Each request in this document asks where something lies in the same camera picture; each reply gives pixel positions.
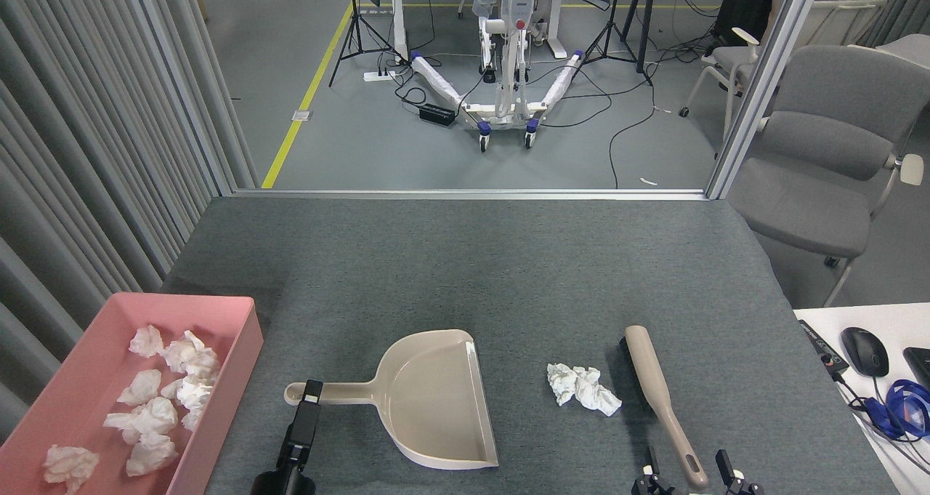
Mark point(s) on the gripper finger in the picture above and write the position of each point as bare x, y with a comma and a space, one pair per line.
737, 486
301, 429
649, 484

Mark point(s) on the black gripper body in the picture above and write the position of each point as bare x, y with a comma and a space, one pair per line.
287, 484

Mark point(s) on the white paper wad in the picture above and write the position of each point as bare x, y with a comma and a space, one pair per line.
69, 466
149, 416
151, 453
581, 389
147, 341
202, 363
176, 355
140, 387
195, 395

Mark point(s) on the beige brush with black bristles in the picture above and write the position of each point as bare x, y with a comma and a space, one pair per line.
647, 364

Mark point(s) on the beige plastic dustpan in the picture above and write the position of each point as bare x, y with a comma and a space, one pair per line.
436, 400

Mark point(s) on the pink plastic bin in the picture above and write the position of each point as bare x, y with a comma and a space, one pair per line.
80, 379

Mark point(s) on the black labelled device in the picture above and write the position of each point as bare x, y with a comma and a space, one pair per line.
821, 346

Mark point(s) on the black computer mouse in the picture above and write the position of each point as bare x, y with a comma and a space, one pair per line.
864, 352

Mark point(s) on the white side table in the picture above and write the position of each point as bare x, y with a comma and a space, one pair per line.
894, 320

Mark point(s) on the metal floor socket plate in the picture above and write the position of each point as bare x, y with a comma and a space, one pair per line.
302, 115

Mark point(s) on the black power adapter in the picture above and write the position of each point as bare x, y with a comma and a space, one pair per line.
437, 113

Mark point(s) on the grey padded chair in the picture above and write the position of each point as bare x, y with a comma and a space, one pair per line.
821, 146

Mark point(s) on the white power strip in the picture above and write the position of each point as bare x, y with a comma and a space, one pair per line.
379, 75

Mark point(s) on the grey pleated curtain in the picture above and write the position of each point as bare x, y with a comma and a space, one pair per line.
58, 153

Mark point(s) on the grey chair with white armrest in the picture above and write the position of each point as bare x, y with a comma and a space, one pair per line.
730, 62

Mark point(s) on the white stand on wheels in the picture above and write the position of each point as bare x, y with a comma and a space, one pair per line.
508, 59

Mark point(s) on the black tripod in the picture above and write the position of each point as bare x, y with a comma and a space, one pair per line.
614, 8
355, 8

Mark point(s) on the black vertical stand pole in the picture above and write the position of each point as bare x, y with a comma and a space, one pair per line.
645, 22

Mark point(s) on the silver aluminium rail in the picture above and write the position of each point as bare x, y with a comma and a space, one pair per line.
472, 194

